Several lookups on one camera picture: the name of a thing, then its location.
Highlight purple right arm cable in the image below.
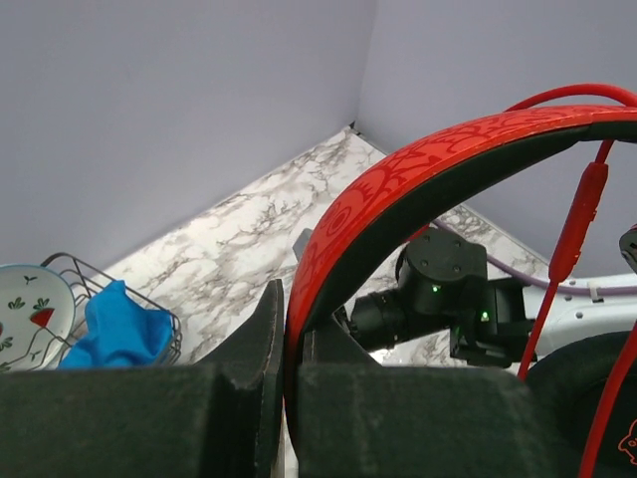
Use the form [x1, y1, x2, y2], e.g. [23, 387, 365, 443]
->
[432, 218, 637, 295]

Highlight red black headphones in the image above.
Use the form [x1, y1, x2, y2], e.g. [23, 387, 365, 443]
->
[285, 98, 636, 477]

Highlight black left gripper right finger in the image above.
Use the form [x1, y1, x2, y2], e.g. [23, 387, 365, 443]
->
[297, 311, 637, 478]

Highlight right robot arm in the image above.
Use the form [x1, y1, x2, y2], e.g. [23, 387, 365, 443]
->
[334, 228, 636, 368]

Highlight black wire dish rack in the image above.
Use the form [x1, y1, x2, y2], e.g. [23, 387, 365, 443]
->
[1, 253, 182, 373]

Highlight blue cloth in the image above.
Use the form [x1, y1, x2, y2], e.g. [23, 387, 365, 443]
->
[59, 281, 172, 369]

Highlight red headphone cable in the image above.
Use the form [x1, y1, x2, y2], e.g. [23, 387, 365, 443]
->
[502, 83, 637, 478]

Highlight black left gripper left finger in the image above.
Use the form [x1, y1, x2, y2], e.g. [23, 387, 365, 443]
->
[1, 280, 285, 477]

